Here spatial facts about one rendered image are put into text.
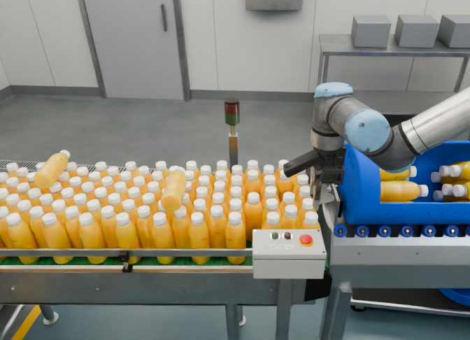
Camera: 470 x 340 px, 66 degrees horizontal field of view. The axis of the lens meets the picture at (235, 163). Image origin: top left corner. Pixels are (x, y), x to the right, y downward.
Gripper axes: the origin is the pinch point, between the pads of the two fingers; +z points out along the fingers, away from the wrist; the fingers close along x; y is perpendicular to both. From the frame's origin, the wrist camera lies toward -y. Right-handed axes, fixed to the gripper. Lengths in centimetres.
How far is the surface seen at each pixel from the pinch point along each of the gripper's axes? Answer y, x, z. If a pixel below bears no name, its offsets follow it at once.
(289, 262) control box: -8.5, -18.0, 7.2
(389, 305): 55, 36, 99
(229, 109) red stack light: -27, 49, -9
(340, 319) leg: 19, 7, 69
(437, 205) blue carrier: 39.1, 1.9, 3.3
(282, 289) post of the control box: -9.3, -15.0, 22.2
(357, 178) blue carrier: 14.7, 6.6, -3.9
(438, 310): 79, 33, 99
